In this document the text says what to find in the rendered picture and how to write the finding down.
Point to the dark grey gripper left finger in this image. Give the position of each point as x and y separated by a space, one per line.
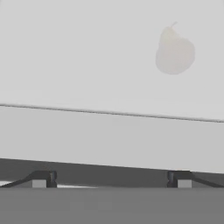
43 178

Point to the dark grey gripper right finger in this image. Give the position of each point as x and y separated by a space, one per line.
180 178

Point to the white fridge shelf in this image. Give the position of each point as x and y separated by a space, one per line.
87 58

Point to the pale pear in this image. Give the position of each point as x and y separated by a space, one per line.
174 52

